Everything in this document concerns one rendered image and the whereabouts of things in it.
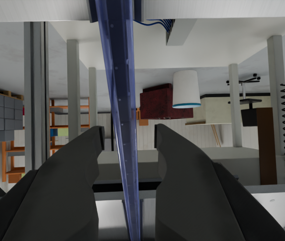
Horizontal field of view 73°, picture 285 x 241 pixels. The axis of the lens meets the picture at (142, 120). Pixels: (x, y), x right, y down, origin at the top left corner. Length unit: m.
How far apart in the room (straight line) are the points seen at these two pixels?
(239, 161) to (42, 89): 0.58
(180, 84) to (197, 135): 7.35
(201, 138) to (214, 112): 4.86
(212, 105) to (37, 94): 5.40
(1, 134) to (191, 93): 3.80
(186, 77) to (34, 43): 2.81
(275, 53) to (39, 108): 0.71
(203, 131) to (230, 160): 9.84
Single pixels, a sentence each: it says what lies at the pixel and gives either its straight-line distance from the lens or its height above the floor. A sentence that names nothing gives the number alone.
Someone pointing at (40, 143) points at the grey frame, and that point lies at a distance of 0.50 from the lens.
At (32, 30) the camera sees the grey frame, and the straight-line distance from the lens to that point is 0.57.
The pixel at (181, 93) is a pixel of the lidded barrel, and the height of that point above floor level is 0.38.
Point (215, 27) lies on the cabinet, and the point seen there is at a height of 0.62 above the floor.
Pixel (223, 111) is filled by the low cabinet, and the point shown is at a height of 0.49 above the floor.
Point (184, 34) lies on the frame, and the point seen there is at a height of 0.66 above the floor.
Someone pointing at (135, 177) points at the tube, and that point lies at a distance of 0.17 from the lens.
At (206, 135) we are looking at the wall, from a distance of 10.55.
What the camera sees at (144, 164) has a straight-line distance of 0.59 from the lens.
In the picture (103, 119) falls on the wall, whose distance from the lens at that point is 9.77.
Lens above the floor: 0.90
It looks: 2 degrees down
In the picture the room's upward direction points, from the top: 178 degrees clockwise
